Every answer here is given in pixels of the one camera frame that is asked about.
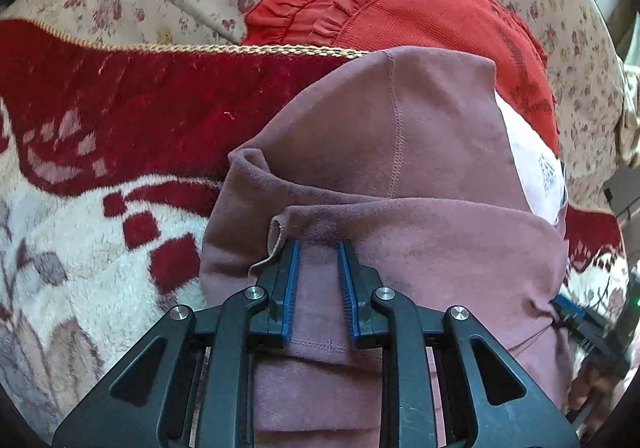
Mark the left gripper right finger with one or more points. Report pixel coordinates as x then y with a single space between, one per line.
443 371

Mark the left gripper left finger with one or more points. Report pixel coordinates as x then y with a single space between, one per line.
189 380

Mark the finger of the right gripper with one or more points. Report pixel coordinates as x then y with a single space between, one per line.
605 347

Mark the mauve pink fleece garment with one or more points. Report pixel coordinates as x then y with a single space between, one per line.
403 152

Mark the person's left hand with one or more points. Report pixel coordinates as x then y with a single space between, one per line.
590 380

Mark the dark grey box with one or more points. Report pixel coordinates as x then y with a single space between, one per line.
622 192

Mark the red white plush blanket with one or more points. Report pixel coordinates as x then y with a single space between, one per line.
112 161

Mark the red ruffled pillow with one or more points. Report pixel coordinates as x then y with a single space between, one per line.
480 27

